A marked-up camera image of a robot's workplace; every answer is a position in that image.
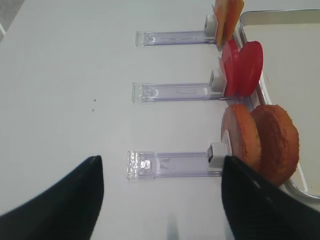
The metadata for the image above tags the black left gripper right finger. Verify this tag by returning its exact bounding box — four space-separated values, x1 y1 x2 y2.
221 156 320 240

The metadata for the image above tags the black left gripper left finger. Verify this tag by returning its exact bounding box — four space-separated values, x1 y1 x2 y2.
0 155 104 240

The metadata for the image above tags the bread slice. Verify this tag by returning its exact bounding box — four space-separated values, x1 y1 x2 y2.
251 104 300 187
221 104 262 172

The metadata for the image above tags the clear bread pusher rack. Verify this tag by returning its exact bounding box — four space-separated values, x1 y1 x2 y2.
126 130 232 180

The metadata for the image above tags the clear tomato pusher rack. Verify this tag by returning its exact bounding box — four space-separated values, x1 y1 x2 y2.
131 68 240 104

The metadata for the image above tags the rear red tomato slice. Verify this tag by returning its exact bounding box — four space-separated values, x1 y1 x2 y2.
221 39 239 97

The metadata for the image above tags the clear cheese pusher rack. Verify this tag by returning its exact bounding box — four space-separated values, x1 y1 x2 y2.
135 15 218 47

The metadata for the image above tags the rear orange cheese slice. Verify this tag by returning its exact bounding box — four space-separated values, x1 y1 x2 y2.
214 0 228 47

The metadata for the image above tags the white metal tray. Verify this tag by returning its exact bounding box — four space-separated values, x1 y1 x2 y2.
239 9 320 203

